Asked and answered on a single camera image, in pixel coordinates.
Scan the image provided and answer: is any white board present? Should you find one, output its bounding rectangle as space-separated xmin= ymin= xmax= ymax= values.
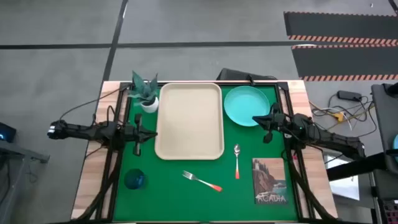
xmin=323 ymin=154 xmax=361 ymax=202

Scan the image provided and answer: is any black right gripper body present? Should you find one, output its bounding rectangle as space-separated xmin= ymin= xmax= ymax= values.
xmin=264 ymin=103 xmax=292 ymax=144

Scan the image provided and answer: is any black aluminium table frame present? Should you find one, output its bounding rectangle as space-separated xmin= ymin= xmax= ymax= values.
xmin=96 ymin=80 xmax=336 ymax=224

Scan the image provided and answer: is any dark grey chair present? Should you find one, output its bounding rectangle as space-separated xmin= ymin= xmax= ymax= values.
xmin=371 ymin=81 xmax=398 ymax=175

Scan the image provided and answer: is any black computer blue light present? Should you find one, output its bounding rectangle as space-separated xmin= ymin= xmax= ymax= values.
xmin=0 ymin=122 xmax=17 ymax=143

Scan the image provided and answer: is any grey metal desk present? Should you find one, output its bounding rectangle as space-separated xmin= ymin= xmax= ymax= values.
xmin=0 ymin=139 xmax=50 ymax=224

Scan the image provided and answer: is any black hazard-striped floor mat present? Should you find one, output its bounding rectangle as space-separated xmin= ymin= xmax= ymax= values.
xmin=283 ymin=11 xmax=398 ymax=44
xmin=291 ymin=44 xmax=398 ymax=82

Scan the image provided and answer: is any metal fork orange handle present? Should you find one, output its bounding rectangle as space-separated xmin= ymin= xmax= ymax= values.
xmin=182 ymin=170 xmax=223 ymax=193

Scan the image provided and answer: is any beige plastic tray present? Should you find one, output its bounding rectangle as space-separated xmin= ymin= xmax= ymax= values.
xmin=154 ymin=82 xmax=225 ymax=161

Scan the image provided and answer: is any artificial plant white pot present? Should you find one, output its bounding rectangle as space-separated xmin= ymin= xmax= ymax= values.
xmin=127 ymin=70 xmax=160 ymax=114

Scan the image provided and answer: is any black case behind table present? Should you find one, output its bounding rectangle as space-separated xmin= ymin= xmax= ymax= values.
xmin=216 ymin=67 xmax=279 ymax=82

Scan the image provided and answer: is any green felt mat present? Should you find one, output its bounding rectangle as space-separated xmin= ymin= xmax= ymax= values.
xmin=112 ymin=85 xmax=299 ymax=222

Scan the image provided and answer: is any blue translucent cup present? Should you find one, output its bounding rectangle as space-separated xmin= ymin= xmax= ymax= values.
xmin=124 ymin=168 xmax=149 ymax=190

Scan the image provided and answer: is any dark equipment cabinet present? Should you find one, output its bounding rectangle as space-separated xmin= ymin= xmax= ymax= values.
xmin=369 ymin=169 xmax=398 ymax=224

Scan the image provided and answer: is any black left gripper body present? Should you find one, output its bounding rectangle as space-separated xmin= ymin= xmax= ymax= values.
xmin=123 ymin=113 xmax=147 ymax=157

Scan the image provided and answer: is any black metal beam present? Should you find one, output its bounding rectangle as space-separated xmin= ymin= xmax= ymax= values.
xmin=326 ymin=151 xmax=389 ymax=182

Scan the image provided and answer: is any Acadia lighthouse postcard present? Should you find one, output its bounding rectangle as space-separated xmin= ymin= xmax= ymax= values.
xmin=252 ymin=157 xmax=289 ymax=205

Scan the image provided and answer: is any metal spoon orange handle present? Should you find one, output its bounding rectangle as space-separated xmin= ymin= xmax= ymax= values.
xmin=233 ymin=143 xmax=241 ymax=180

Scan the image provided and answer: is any teal plastic plate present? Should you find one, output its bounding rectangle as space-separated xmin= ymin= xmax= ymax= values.
xmin=223 ymin=85 xmax=271 ymax=128

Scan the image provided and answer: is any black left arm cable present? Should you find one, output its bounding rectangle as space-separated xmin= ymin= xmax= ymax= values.
xmin=58 ymin=86 xmax=133 ymax=121

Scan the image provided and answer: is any black power adapter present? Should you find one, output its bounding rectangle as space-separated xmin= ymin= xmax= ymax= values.
xmin=337 ymin=90 xmax=363 ymax=102

